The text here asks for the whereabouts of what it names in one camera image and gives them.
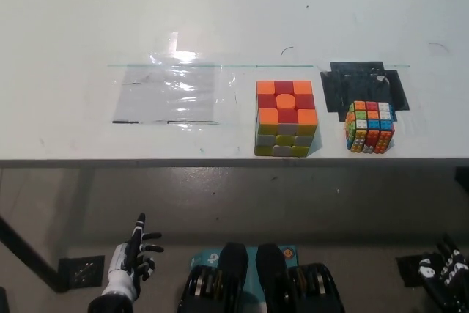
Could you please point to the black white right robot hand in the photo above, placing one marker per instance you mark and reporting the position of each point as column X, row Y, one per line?
column 447, row 276

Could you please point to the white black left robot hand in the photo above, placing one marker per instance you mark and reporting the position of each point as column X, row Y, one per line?
column 124, row 258

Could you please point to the small studded multicolour cube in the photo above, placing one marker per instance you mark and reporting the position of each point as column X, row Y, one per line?
column 370, row 126

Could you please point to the large orange red puzzle cube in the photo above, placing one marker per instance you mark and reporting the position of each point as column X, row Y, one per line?
column 286, row 115

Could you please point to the black diagonal table leg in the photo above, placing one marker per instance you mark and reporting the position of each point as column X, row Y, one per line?
column 29, row 254

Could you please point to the clear plastic sheet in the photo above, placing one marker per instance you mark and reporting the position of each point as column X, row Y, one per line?
column 165, row 96

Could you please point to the black tape patch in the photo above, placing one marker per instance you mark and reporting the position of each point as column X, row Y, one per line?
column 337, row 85

